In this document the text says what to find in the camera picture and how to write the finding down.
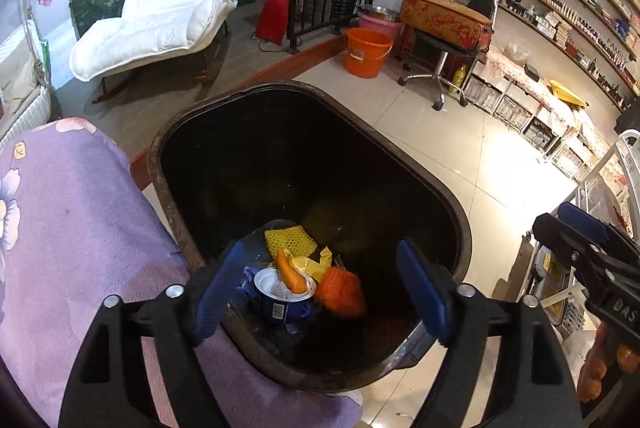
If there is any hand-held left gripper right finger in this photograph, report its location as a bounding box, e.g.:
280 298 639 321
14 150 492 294
396 238 583 428

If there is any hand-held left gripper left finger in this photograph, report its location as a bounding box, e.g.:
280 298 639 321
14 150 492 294
59 240 248 428

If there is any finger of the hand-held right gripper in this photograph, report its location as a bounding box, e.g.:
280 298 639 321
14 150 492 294
556 202 640 259
531 213 611 293

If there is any purple plastic bag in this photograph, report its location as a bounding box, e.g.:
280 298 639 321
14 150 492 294
241 264 321 336

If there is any blue instant noodle cup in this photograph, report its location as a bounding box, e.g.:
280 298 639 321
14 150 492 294
253 267 319 323

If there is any orange carrot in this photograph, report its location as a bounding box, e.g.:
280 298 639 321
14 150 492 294
276 249 309 295

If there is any orange foam net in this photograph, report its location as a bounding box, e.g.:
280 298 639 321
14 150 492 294
315 267 368 319

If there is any yellow foam net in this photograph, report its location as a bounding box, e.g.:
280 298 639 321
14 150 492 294
263 222 321 266

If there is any yellow snack bag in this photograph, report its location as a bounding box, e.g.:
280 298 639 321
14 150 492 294
295 247 347 281

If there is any black trash bin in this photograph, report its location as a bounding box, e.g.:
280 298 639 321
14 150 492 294
148 80 474 394

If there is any person's right hand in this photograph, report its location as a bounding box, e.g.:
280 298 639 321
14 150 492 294
576 322 640 405

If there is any clear plastic storage box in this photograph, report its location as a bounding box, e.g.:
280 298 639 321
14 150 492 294
522 233 596 341

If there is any low cabinet with lace cover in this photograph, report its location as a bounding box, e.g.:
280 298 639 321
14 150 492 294
462 45 640 209

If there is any purple floral blanket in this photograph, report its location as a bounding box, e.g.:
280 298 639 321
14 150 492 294
0 118 365 428

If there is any yellow bottle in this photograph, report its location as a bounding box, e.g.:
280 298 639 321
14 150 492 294
448 65 468 95

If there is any patterned cushion stool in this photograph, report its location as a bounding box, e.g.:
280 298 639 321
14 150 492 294
398 0 497 113

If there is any orange plastic bucket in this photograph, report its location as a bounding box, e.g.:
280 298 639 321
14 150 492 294
343 28 395 79

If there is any pink basin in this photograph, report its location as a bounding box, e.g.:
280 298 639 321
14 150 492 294
356 6 404 41

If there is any white wicker sofa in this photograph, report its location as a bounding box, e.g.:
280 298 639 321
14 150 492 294
0 18 55 149

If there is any white cushioned lounge chair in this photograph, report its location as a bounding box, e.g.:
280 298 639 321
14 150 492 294
69 0 241 104

